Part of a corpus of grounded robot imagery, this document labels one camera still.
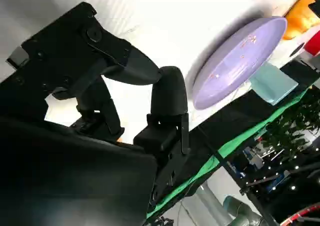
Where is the white box with black hole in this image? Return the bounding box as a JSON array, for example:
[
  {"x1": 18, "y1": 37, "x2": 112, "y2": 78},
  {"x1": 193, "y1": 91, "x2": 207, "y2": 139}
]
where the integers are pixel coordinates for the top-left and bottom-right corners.
[{"x1": 271, "y1": 25, "x2": 320, "y2": 64}]

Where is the pale green mug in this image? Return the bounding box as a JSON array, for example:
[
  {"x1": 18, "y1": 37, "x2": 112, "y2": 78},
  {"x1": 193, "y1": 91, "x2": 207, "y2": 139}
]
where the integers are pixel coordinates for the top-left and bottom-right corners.
[{"x1": 249, "y1": 62, "x2": 300, "y2": 106}]

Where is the red object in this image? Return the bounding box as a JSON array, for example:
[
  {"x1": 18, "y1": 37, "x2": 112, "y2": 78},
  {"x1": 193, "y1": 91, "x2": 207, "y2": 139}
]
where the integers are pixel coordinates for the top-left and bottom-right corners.
[{"x1": 304, "y1": 29, "x2": 320, "y2": 57}]

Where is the lilac plate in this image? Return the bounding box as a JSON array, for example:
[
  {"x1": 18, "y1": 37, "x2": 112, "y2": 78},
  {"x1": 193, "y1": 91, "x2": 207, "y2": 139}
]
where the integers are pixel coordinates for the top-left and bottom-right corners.
[{"x1": 191, "y1": 16, "x2": 288, "y2": 111}]

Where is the black frame pole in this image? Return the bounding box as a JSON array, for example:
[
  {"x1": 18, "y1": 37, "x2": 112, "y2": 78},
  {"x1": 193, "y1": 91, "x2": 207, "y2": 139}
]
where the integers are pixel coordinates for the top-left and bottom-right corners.
[{"x1": 197, "y1": 125, "x2": 278, "y2": 226}]

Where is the green leafy plant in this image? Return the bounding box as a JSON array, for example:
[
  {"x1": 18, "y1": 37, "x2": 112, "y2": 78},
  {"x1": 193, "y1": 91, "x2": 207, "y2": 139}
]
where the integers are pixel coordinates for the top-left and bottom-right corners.
[{"x1": 264, "y1": 85, "x2": 320, "y2": 157}]

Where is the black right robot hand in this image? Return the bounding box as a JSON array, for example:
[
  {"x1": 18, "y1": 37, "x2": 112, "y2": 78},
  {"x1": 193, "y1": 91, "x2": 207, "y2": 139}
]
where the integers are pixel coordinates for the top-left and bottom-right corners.
[{"x1": 0, "y1": 1, "x2": 191, "y2": 226}]

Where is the black cloth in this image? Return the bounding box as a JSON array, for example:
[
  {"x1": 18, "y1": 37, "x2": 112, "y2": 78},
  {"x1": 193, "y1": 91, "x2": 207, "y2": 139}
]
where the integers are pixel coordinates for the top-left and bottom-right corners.
[{"x1": 188, "y1": 59, "x2": 320, "y2": 162}]

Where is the red curved bar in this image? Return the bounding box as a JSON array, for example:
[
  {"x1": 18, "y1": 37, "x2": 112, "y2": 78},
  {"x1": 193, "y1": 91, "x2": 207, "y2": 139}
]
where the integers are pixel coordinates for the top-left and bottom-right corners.
[{"x1": 279, "y1": 202, "x2": 320, "y2": 226}]

